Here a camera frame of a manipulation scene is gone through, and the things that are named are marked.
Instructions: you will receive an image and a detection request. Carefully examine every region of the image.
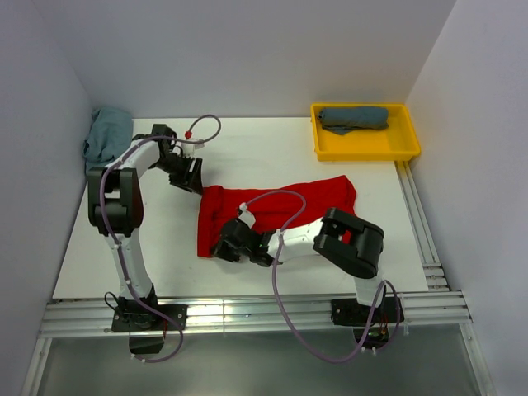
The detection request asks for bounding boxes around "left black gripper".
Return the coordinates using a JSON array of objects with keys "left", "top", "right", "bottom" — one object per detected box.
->
[{"left": 153, "top": 153, "right": 204, "bottom": 195}]

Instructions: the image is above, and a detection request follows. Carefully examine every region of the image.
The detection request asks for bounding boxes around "red t shirt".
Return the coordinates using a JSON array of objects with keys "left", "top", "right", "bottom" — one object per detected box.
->
[{"left": 196, "top": 176, "right": 357, "bottom": 258}]

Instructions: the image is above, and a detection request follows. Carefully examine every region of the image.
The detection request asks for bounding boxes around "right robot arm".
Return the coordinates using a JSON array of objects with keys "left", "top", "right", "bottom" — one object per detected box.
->
[{"left": 212, "top": 208, "right": 386, "bottom": 322}]

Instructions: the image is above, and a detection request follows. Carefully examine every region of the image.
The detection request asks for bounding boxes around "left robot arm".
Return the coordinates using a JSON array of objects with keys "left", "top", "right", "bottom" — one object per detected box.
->
[{"left": 87, "top": 124, "right": 204, "bottom": 329}]

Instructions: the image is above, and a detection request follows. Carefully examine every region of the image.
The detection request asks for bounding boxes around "light blue t shirt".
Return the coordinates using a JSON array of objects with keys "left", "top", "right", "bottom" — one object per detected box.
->
[{"left": 82, "top": 106, "right": 133, "bottom": 173}]

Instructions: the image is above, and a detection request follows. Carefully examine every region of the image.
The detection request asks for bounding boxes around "rolled dark grey t shirt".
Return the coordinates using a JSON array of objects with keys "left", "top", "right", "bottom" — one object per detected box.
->
[{"left": 317, "top": 106, "right": 389, "bottom": 135}]

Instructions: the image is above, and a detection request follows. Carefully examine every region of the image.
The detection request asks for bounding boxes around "yellow plastic tray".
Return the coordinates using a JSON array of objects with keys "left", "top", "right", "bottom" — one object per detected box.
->
[{"left": 310, "top": 102, "right": 422, "bottom": 162}]

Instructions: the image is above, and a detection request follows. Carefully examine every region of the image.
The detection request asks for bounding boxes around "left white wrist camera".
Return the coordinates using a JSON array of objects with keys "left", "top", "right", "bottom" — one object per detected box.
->
[{"left": 181, "top": 130, "right": 205, "bottom": 158}]

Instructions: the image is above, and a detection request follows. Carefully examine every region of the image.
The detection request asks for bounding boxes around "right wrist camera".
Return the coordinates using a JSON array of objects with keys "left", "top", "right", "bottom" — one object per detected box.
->
[{"left": 237, "top": 202, "right": 256, "bottom": 229}]

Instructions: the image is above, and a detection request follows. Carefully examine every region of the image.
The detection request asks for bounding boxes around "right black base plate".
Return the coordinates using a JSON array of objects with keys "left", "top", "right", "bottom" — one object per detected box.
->
[{"left": 331, "top": 296, "right": 405, "bottom": 327}]

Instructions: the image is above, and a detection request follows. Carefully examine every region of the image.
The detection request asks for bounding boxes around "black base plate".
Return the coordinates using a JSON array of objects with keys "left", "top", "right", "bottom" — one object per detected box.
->
[
  {"left": 111, "top": 304, "right": 188, "bottom": 332},
  {"left": 331, "top": 296, "right": 405, "bottom": 327}
]

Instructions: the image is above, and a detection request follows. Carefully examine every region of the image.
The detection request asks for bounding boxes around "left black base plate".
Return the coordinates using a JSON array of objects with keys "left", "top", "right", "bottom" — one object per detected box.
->
[{"left": 111, "top": 304, "right": 188, "bottom": 332}]

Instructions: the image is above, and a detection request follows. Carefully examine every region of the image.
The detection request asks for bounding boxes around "aluminium front rail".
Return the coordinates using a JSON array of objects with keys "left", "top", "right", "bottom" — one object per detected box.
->
[{"left": 37, "top": 291, "right": 473, "bottom": 339}]

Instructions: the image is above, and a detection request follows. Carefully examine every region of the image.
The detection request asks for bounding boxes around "aluminium side rail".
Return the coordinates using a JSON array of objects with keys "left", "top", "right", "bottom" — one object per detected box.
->
[{"left": 395, "top": 161, "right": 450, "bottom": 292}]

